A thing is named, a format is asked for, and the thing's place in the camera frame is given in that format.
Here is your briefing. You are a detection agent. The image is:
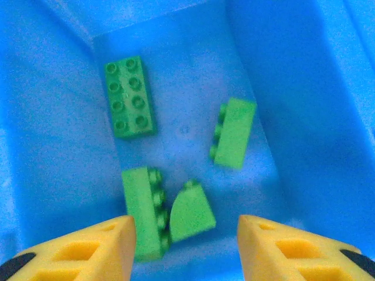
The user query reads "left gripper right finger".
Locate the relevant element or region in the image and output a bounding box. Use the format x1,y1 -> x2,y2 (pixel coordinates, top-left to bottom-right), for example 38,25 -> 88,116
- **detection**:
236,214 -> 375,281

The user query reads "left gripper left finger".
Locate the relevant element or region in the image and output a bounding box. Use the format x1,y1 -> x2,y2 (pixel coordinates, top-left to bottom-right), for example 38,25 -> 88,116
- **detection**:
0,215 -> 138,281

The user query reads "green long lego brick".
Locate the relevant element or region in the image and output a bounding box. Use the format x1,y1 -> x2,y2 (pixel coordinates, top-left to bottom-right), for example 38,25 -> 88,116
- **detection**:
121,165 -> 173,263
209,97 -> 258,172

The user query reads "green curved lego brick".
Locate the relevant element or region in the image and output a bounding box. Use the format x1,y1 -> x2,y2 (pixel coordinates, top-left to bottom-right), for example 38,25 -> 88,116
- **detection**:
169,179 -> 218,244

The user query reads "green eight-stud lego brick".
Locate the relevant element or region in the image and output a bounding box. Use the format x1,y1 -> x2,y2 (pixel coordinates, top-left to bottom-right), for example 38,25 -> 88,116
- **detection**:
104,56 -> 158,139

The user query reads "blue plastic bin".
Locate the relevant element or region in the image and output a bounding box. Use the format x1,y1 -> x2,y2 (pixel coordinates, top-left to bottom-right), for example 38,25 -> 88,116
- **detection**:
0,0 -> 375,281

